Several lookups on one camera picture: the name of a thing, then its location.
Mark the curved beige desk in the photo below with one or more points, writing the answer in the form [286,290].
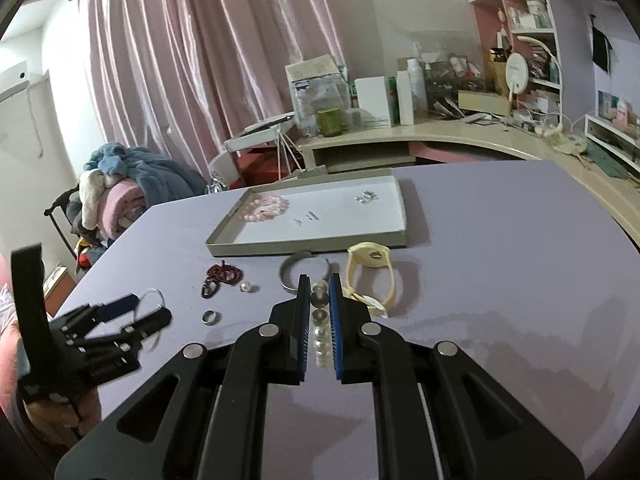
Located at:
[450,132]

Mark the white spray bottle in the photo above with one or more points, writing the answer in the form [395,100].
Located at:
[416,85]

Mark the pink white shelf unit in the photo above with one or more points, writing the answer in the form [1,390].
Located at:
[560,20]

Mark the blue fleece blanket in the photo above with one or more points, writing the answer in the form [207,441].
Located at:
[160,175]

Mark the cream plush cloth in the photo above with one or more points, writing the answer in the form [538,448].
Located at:
[92,195]

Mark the white folding tray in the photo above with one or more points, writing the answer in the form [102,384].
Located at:
[260,132]

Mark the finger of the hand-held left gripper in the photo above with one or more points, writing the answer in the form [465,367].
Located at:
[117,306]
[150,324]

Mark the green glass jar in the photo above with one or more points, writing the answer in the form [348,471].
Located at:
[330,122]

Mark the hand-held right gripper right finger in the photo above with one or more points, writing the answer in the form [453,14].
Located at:
[337,330]

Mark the pink blanket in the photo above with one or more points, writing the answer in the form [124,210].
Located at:
[120,205]

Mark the black chair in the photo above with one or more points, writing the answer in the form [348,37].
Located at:
[60,205]

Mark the pearl earring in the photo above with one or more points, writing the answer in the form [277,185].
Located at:
[246,287]

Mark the white printed bucket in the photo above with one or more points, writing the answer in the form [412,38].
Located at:
[220,167]

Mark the round white mirror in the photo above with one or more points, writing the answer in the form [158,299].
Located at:
[517,72]

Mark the silver charm earrings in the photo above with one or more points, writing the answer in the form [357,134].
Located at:
[365,197]

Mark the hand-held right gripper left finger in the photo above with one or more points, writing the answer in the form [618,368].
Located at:
[301,330]

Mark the thin silver hoop bangle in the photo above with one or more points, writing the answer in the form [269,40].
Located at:
[161,299]

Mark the white desk organizer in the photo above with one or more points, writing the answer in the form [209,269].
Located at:
[612,137]

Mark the white carton box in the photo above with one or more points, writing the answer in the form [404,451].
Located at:
[372,100]

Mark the white air conditioner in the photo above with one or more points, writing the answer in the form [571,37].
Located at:
[14,82]

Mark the pink curtain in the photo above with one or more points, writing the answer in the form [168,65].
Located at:
[200,60]

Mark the wide silver bangle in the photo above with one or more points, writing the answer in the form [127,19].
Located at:
[284,272]

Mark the person's left hand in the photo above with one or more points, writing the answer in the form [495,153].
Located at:
[55,417]

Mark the flat beige box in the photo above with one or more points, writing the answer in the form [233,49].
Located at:
[482,102]

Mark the shallow cardboard tray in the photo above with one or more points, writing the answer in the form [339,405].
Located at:
[340,227]

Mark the tall white green box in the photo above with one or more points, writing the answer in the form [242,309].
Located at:
[405,100]

